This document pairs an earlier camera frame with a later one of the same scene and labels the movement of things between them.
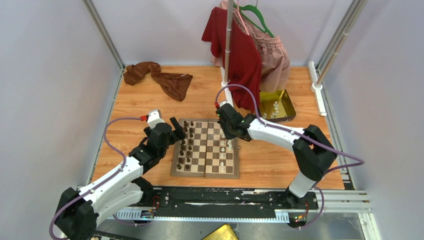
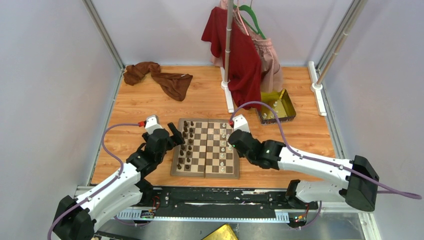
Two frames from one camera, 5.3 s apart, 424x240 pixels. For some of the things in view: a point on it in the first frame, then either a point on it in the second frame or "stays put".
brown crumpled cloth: x=175 y=84 stays put
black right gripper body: x=227 y=129 → x=251 y=159
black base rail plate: x=224 y=202 stays put
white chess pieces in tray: x=275 y=105 stays put
